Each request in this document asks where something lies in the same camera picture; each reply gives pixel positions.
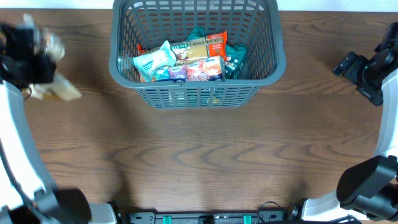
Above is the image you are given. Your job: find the beige brown snack bag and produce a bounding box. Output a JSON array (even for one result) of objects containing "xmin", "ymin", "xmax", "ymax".
[{"xmin": 21, "ymin": 12, "xmax": 83, "ymax": 102}]

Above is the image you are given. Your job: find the grey plastic basket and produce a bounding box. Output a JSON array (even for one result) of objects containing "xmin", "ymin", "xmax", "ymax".
[{"xmin": 109, "ymin": 0, "xmax": 286, "ymax": 109}]

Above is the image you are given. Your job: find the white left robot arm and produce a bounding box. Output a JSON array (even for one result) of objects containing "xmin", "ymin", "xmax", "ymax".
[{"xmin": 1, "ymin": 21, "xmax": 118, "ymax": 223}]

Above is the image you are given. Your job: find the teal wipes packet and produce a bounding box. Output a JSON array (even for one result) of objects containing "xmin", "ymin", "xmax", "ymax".
[{"xmin": 132, "ymin": 40, "xmax": 177, "ymax": 82}]

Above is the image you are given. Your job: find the colourful tissue pack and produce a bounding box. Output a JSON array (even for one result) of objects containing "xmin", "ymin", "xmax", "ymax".
[{"xmin": 139, "ymin": 56, "xmax": 225, "ymax": 82}]

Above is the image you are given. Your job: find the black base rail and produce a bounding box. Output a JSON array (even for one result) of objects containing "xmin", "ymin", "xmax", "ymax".
[{"xmin": 124, "ymin": 208, "xmax": 304, "ymax": 224}]

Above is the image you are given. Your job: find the green coffee bag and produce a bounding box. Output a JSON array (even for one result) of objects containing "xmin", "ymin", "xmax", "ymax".
[{"xmin": 187, "ymin": 27, "xmax": 248, "ymax": 80}]

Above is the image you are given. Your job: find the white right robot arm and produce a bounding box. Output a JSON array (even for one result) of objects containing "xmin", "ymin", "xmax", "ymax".
[{"xmin": 288, "ymin": 22, "xmax": 397, "ymax": 223}]

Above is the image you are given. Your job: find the orange spaghetti packet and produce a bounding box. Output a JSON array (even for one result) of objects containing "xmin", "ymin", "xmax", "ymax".
[{"xmin": 136, "ymin": 31, "xmax": 228, "ymax": 66}]

